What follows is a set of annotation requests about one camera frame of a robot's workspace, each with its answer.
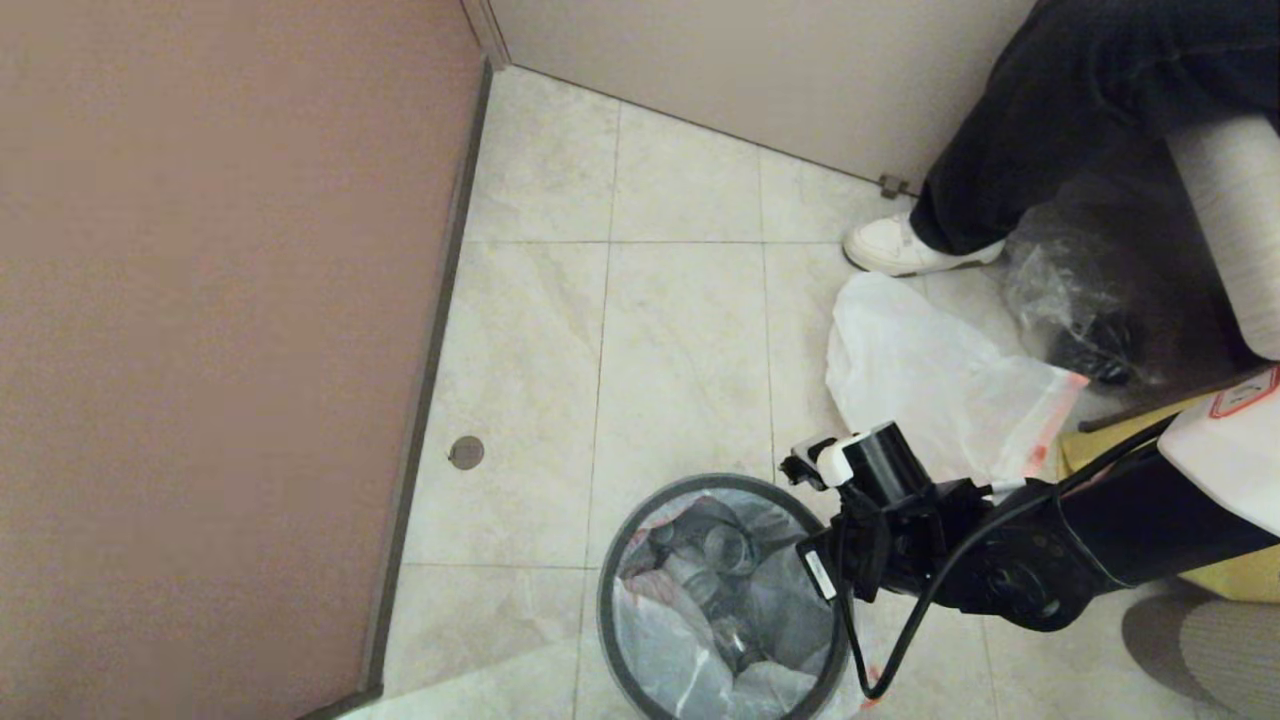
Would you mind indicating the round metal floor door stop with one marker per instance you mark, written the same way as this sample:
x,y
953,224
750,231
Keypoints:
x,y
467,453

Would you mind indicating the translucent red-print trash bag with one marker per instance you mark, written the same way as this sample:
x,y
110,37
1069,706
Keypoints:
x,y
700,640

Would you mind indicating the yellow bag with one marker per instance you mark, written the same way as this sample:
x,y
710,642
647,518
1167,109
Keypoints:
x,y
1240,582

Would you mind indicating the grey door frame post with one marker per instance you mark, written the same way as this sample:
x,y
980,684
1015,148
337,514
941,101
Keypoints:
x,y
487,25

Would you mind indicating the white sneaker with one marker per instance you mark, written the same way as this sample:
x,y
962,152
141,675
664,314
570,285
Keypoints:
x,y
900,248

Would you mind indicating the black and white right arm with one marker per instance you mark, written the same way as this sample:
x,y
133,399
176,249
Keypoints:
x,y
1150,520

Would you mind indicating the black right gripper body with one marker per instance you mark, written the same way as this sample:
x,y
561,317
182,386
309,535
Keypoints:
x,y
880,545

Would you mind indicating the small metal door bracket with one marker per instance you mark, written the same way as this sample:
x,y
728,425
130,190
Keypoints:
x,y
893,185

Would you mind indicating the white ribbed cylinder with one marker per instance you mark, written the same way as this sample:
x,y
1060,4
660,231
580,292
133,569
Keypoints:
x,y
1240,230

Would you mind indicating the grey ribbed rounded object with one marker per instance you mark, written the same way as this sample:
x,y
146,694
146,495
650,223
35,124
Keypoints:
x,y
1220,650

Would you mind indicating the person's leg in black trousers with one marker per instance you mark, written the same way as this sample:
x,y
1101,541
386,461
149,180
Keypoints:
x,y
1050,120

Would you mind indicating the clear plastic bag dark contents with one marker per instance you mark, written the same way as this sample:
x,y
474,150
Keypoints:
x,y
1060,290

